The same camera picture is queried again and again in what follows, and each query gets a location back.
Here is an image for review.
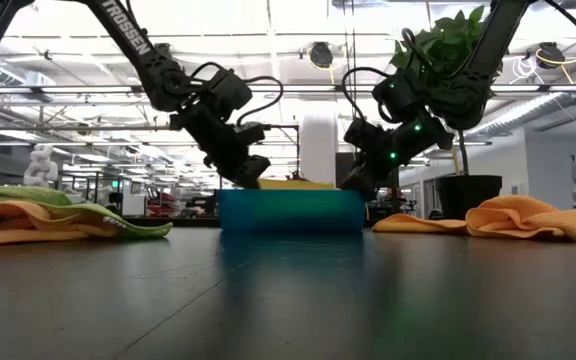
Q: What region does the green leafy plant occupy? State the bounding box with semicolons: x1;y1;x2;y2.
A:
390;5;502;176

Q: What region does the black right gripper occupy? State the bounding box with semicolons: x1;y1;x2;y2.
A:
338;117;454;201

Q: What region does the yellow microfiber towel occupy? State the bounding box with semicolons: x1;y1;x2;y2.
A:
257;178;337;191

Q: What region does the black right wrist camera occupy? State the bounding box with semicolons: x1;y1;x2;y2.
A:
342;117;385;152

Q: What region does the long ceiling light bar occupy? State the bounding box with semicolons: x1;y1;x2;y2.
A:
0;84;404;95

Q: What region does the green microfiber towel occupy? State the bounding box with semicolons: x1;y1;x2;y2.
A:
0;178;173;240

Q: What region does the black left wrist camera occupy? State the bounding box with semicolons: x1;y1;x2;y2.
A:
232;122;268;147

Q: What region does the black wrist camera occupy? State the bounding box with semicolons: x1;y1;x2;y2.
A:
232;122;268;147
342;117;385;152

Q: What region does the black gantry frame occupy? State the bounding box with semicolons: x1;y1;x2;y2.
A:
262;123;301;181

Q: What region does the black ceiling cable reel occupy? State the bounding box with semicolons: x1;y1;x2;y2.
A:
309;42;335;70
536;42;567;70

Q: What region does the white robot figure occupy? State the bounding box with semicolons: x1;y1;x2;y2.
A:
22;144;60;189

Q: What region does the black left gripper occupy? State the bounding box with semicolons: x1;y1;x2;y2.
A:
170;102;272;189

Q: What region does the white ventilation duct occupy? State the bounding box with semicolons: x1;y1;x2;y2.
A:
462;92;576;139

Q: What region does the black plant pot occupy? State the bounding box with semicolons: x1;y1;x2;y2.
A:
435;174;503;220

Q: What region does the blue plastic bin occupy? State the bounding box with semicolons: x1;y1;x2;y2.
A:
217;188;368;234

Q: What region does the orange microfiber towel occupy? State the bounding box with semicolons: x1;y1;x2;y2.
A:
0;201;119;248
371;195;576;243

